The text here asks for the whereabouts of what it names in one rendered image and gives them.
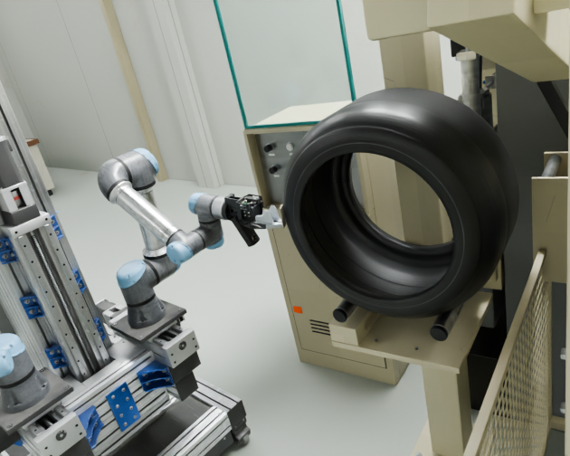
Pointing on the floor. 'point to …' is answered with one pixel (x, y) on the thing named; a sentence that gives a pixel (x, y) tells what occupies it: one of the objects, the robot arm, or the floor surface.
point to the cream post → (428, 234)
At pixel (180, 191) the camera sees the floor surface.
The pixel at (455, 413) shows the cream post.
